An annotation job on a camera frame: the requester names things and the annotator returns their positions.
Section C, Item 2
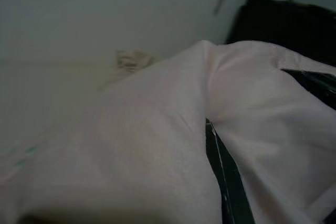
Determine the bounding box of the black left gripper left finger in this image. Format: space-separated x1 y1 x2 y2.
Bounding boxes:
205 117 254 224

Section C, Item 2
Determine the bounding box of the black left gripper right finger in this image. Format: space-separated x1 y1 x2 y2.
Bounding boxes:
280 68 336 112

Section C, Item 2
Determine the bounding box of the pink patterned pillow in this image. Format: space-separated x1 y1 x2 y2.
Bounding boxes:
0 39 336 224

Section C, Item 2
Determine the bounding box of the crumpled clear plastic bag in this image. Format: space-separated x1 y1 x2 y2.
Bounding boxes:
114 49 156 76

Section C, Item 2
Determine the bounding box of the bed with beige mattress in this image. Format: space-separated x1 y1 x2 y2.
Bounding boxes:
0 60 169 156

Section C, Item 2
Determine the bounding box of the black bag with handle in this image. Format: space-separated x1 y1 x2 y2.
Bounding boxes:
225 0 336 66

